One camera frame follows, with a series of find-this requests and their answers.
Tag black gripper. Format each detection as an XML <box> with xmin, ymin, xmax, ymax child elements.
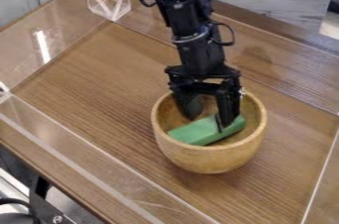
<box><xmin>165</xmin><ymin>28</ymin><xmax>246</xmax><ymax>134</ymax></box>

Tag green rectangular block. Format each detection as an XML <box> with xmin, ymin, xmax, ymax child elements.
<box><xmin>167</xmin><ymin>115</ymin><xmax>247</xmax><ymax>146</ymax></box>

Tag brown wooden bowl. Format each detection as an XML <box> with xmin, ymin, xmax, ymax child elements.
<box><xmin>151</xmin><ymin>92</ymin><xmax>267</xmax><ymax>174</ymax></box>

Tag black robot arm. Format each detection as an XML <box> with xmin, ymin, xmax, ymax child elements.
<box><xmin>143</xmin><ymin>0</ymin><xmax>242</xmax><ymax>129</ymax></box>

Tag clear acrylic corner bracket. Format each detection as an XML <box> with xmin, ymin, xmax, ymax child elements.
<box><xmin>86</xmin><ymin>0</ymin><xmax>131</xmax><ymax>22</ymax></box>

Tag clear acrylic tray wall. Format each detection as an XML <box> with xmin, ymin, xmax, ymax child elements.
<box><xmin>0</xmin><ymin>90</ymin><xmax>217</xmax><ymax>224</ymax></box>

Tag black table leg bracket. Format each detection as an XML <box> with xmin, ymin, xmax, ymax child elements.
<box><xmin>30</xmin><ymin>176</ymin><xmax>78</xmax><ymax>224</ymax></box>

